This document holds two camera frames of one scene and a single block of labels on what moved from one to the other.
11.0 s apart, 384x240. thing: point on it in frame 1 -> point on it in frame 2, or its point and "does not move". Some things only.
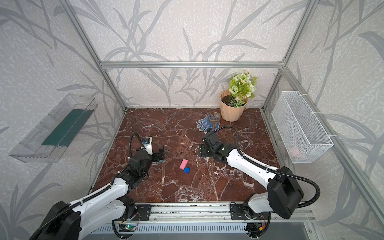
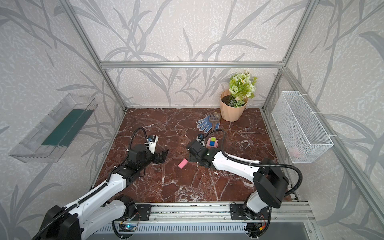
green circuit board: (127, 227) does not move
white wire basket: (303, 136) does not move
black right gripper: (204, 149) -> (195, 150)
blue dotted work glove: (204, 124) does not move
